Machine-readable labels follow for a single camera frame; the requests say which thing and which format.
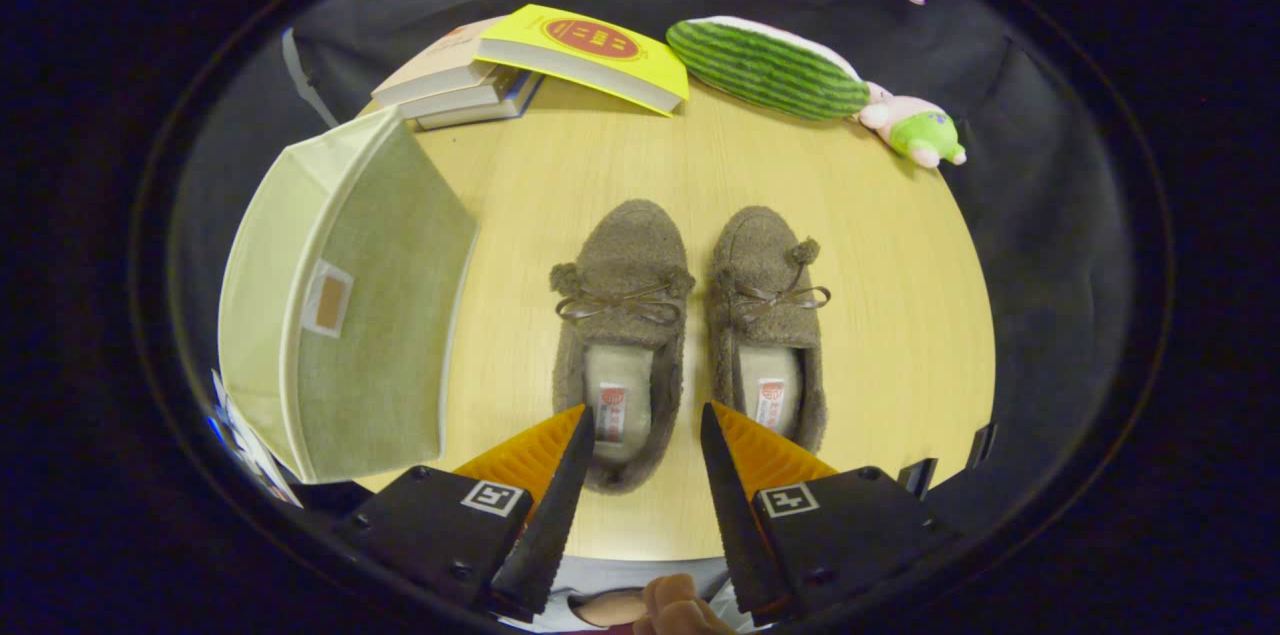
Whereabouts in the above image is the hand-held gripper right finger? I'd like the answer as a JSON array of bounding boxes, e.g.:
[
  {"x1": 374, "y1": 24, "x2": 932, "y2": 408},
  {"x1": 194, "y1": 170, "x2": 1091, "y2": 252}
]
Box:
[{"x1": 700, "y1": 401, "x2": 963, "y2": 621}]

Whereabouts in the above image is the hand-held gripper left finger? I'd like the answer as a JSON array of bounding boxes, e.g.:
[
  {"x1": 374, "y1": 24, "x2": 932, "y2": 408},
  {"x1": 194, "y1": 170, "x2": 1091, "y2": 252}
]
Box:
[{"x1": 335, "y1": 403, "x2": 597, "y2": 621}]

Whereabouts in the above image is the brown fuzzy shoe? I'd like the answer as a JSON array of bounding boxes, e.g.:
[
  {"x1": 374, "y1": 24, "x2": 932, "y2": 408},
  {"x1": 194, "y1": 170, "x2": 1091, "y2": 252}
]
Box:
[
  {"x1": 549, "y1": 199, "x2": 697, "y2": 496},
  {"x1": 707, "y1": 205, "x2": 832, "y2": 456}
]

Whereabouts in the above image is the beige fabric storage box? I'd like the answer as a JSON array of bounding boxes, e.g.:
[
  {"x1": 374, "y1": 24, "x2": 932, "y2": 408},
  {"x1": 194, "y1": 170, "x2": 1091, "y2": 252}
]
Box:
[{"x1": 217, "y1": 105, "x2": 481, "y2": 486}]

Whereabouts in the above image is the white book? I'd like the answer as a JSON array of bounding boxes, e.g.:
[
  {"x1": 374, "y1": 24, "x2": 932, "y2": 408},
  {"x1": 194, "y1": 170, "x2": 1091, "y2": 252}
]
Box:
[{"x1": 398, "y1": 65, "x2": 526, "y2": 122}]

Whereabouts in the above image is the pink and green plush toy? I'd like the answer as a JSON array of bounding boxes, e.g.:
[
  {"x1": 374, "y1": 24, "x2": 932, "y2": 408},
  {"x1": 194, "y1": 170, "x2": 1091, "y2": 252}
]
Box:
[{"x1": 857, "y1": 80, "x2": 968, "y2": 169}]

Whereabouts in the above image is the watermelon plush cushion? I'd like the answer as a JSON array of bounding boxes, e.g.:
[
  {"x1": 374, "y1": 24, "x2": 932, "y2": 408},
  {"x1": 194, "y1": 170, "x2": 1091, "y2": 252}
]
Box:
[{"x1": 666, "y1": 15, "x2": 873, "y2": 122}]

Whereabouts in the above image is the beige book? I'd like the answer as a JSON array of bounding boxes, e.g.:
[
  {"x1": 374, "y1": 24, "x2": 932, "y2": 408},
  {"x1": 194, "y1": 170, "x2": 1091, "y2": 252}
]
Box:
[{"x1": 370, "y1": 15, "x2": 511, "y2": 108}]

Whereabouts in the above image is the yellow book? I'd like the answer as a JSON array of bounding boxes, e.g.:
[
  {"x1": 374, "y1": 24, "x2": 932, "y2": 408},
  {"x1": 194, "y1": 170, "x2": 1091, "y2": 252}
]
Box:
[{"x1": 475, "y1": 4, "x2": 691, "y2": 117}]

